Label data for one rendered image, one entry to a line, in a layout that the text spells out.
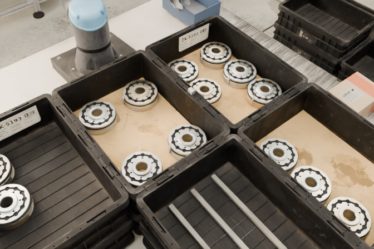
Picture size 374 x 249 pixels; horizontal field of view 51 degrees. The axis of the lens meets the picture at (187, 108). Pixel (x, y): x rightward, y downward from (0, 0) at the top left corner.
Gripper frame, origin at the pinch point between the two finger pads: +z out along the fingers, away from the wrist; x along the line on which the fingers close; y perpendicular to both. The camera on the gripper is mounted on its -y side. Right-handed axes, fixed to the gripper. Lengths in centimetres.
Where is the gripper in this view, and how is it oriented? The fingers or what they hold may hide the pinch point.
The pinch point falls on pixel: (178, 6)
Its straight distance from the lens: 164.2
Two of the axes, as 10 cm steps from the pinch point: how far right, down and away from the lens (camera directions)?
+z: 0.4, 6.2, 7.9
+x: 7.6, -5.3, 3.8
